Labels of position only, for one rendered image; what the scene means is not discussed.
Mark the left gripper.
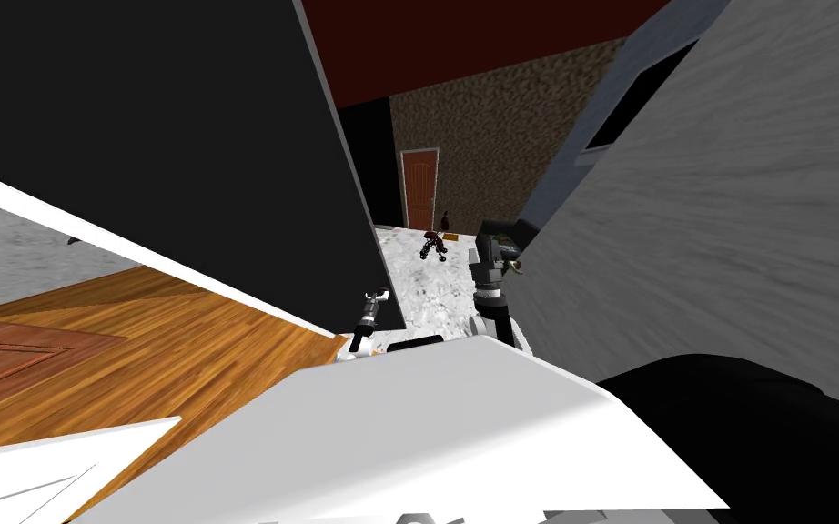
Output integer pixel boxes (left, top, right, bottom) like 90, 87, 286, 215
361, 287, 392, 326

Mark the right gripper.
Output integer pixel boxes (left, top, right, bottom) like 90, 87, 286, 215
467, 234, 523, 294

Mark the dark and gold door handle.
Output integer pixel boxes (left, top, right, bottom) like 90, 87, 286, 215
477, 217, 539, 277

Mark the dark red wheeled toy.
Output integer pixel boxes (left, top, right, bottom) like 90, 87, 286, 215
418, 228, 452, 265

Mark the orange panelled door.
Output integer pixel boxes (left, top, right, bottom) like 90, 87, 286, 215
399, 147, 440, 232

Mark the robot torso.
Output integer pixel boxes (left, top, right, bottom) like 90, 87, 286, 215
62, 334, 731, 524

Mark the grey door leaf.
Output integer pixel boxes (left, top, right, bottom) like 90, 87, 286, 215
495, 0, 839, 420

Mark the brown panelled door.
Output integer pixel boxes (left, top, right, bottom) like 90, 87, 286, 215
0, 313, 125, 426

